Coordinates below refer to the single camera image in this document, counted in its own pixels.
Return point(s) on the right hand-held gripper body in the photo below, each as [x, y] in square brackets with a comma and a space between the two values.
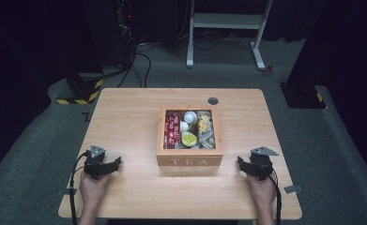
[261, 164]

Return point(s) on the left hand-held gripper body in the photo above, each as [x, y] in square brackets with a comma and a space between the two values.
[95, 162]

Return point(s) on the wooden tea box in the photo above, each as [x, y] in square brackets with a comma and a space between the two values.
[189, 161]

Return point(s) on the person's right hand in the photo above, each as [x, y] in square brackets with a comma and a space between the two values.
[262, 190]

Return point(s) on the person's left hand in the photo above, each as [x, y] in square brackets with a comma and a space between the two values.
[92, 187]

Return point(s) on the grey tape piece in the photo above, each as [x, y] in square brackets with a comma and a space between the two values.
[293, 188]

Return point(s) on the grey sachets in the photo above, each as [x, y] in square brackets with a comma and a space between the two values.
[207, 139]

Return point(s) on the yellow sachets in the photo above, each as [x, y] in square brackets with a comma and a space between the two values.
[204, 123]

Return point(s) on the row of red sachets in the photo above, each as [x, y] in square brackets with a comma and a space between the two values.
[171, 131]

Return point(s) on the grey table grommet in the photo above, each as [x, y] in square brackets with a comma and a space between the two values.
[213, 101]

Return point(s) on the small white capsule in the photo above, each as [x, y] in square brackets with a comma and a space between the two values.
[183, 126]

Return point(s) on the black yellow striped base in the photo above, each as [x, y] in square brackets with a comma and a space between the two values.
[87, 90]

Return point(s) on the black floor base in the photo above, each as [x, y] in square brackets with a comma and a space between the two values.
[303, 97]

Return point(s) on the white metal stand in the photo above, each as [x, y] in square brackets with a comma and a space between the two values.
[225, 20]

